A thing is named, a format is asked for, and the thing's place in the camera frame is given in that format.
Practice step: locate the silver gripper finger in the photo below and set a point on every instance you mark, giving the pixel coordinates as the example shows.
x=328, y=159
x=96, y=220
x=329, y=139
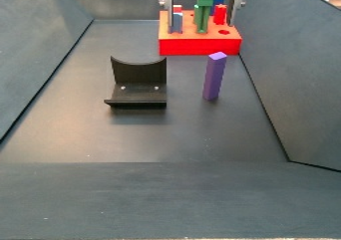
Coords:
x=234, y=5
x=167, y=5

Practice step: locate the purple rectangular block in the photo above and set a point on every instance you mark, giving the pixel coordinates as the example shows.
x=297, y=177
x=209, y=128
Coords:
x=213, y=75

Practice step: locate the red peg board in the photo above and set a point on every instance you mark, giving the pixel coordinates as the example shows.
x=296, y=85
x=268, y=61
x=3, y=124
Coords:
x=220, y=39

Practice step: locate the red rectangular peg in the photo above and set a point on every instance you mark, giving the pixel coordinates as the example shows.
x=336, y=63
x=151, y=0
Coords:
x=177, y=8

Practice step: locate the dark blue rounded peg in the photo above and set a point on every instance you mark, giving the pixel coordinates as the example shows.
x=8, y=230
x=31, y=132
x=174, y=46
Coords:
x=215, y=2

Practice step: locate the red star peg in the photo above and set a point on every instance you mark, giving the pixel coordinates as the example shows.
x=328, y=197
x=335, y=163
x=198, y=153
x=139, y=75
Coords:
x=220, y=14

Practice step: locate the green arch-legged block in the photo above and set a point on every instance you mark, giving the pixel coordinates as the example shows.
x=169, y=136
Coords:
x=201, y=14

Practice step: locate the light blue notched peg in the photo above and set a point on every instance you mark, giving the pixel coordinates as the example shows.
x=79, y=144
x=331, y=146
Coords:
x=175, y=28

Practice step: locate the black curved stand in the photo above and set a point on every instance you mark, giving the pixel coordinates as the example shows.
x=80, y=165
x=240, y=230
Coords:
x=141, y=84

